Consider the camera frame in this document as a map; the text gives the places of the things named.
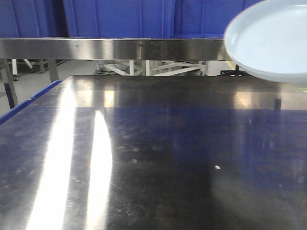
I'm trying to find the blue plastic crate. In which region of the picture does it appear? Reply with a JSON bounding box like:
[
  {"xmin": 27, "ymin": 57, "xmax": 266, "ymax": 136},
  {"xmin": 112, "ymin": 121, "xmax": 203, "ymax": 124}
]
[
  {"xmin": 63, "ymin": 0, "xmax": 175, "ymax": 39},
  {"xmin": 171, "ymin": 0, "xmax": 259, "ymax": 39},
  {"xmin": 0, "ymin": 0, "xmax": 68, "ymax": 38}
]

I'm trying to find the blue plastic crate left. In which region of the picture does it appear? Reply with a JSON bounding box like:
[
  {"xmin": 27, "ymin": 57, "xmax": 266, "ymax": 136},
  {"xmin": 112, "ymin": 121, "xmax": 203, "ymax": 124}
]
[{"xmin": 0, "ymin": 0, "xmax": 68, "ymax": 38}]

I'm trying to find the light blue plate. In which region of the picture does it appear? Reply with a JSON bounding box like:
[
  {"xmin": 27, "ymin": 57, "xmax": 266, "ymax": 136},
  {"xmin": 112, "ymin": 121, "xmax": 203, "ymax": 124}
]
[{"xmin": 224, "ymin": 0, "xmax": 307, "ymax": 83}]

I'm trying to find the stainless steel shelf rail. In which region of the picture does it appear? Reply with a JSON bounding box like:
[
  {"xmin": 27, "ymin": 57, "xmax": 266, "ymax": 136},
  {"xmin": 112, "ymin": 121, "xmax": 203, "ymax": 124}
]
[{"xmin": 0, "ymin": 38, "xmax": 230, "ymax": 61}]

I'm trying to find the blue plastic crate right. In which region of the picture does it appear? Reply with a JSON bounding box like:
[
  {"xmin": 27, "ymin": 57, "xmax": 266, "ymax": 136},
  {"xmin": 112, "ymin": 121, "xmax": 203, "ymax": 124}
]
[{"xmin": 171, "ymin": 0, "xmax": 259, "ymax": 39}]

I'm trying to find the black office chair base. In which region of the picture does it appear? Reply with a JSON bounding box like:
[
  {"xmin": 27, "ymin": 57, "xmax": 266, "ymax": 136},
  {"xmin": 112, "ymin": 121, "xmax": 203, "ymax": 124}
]
[{"xmin": 220, "ymin": 65, "xmax": 249, "ymax": 77}]

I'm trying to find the white metal frame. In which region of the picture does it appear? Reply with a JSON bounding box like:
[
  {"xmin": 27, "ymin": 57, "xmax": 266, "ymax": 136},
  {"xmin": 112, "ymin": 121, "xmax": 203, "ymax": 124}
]
[{"xmin": 96, "ymin": 60, "xmax": 208, "ymax": 76}]

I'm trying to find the steel shelf leg left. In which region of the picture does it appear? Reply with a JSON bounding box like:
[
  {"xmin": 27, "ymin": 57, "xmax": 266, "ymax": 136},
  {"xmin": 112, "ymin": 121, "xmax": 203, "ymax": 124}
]
[{"xmin": 0, "ymin": 58, "xmax": 18, "ymax": 109}]

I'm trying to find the blue plastic crate middle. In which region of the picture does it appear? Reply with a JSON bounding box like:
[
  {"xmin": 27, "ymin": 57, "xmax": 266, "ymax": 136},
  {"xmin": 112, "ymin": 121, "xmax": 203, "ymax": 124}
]
[{"xmin": 63, "ymin": 0, "xmax": 175, "ymax": 39}]

